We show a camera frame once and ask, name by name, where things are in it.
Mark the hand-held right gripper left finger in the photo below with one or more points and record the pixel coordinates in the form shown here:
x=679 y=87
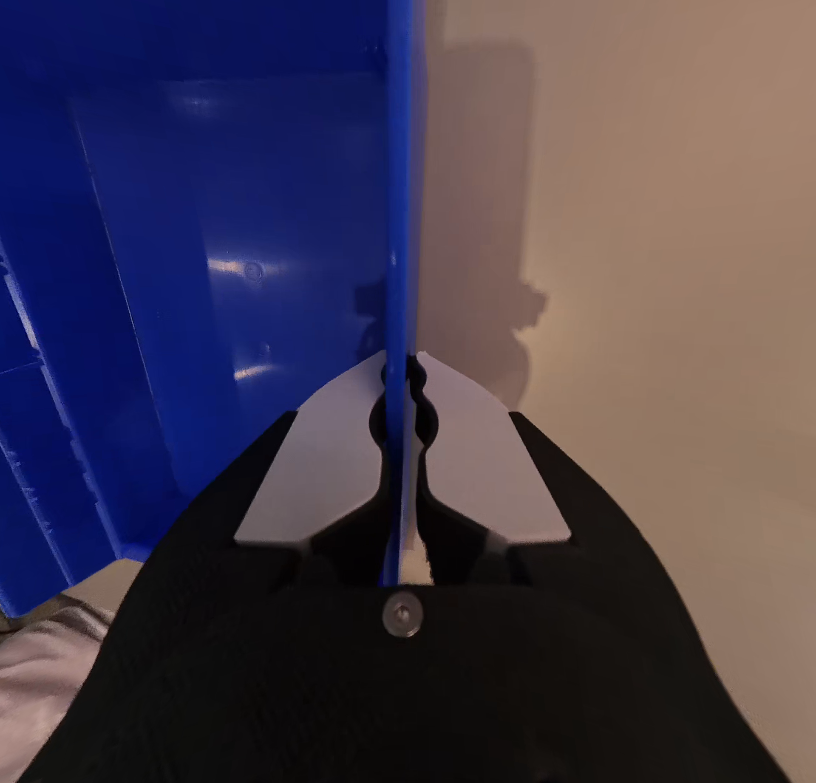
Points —
x=312 y=471

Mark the blue plastic bin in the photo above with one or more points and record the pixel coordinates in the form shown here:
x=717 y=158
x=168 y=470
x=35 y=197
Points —
x=223 y=190

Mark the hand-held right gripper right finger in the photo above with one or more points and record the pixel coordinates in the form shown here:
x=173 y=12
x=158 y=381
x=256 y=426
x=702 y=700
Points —
x=491 y=471

